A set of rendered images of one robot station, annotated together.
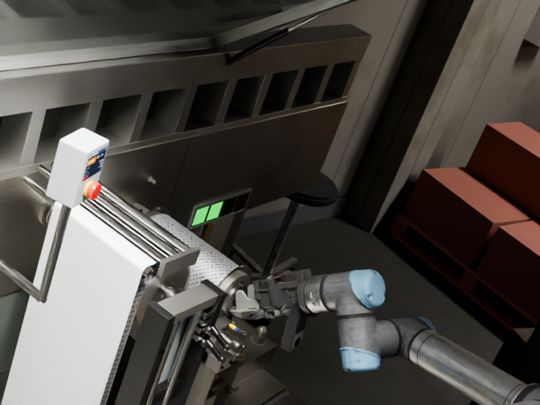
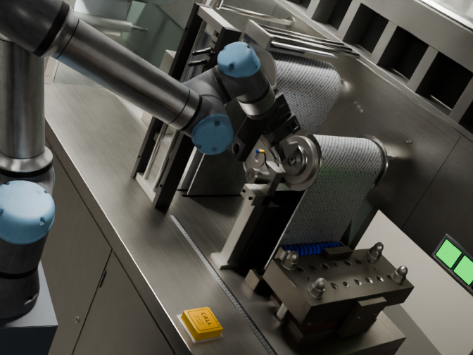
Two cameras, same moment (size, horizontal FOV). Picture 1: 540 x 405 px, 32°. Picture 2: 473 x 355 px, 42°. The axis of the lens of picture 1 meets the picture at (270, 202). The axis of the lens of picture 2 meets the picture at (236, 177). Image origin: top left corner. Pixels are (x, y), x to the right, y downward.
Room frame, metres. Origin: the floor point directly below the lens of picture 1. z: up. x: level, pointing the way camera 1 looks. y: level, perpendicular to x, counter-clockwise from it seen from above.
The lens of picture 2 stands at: (2.02, -1.32, 1.81)
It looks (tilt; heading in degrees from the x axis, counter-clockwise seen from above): 26 degrees down; 107
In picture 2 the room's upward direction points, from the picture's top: 25 degrees clockwise
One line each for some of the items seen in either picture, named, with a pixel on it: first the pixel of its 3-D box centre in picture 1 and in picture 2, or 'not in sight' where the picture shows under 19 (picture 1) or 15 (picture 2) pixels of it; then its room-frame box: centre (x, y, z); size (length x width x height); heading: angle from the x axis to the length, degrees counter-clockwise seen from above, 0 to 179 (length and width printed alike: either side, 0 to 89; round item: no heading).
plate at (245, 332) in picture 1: (195, 319); (341, 282); (1.96, 0.07, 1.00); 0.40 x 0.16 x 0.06; 63
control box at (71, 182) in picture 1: (82, 169); not in sight; (1.26, 0.28, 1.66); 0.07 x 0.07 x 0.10; 79
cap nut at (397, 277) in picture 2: not in sight; (401, 272); (2.08, 0.19, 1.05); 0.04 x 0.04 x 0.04
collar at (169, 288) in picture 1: (173, 303); not in sight; (1.50, 0.10, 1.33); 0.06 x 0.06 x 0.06; 63
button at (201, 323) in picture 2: not in sight; (201, 323); (1.77, -0.27, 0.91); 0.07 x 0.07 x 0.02; 63
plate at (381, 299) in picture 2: not in sight; (362, 317); (2.05, 0.04, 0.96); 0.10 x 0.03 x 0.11; 63
